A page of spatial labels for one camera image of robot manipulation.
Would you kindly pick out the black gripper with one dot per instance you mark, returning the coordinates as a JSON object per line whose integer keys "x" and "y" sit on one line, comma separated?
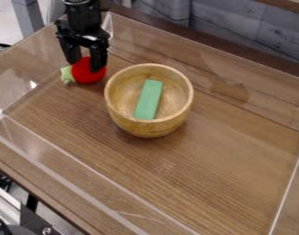
{"x": 83, "y": 32}

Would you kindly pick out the red plush fruit green leaf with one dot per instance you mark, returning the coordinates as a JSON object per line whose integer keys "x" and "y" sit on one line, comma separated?
{"x": 79, "y": 74}

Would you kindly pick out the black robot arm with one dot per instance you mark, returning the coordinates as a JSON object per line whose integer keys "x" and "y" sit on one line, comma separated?
{"x": 80, "y": 9}

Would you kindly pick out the wooden bowl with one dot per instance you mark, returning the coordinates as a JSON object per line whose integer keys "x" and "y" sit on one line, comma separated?
{"x": 122, "y": 94}

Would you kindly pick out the green rectangular block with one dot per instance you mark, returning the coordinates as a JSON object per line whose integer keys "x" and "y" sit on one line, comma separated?
{"x": 147, "y": 104}

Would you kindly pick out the clear acrylic tray enclosure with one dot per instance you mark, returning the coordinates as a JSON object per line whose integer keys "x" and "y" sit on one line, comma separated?
{"x": 179, "y": 147}

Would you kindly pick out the black metal bracket with cable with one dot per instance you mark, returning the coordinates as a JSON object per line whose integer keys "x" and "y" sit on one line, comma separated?
{"x": 20, "y": 221}

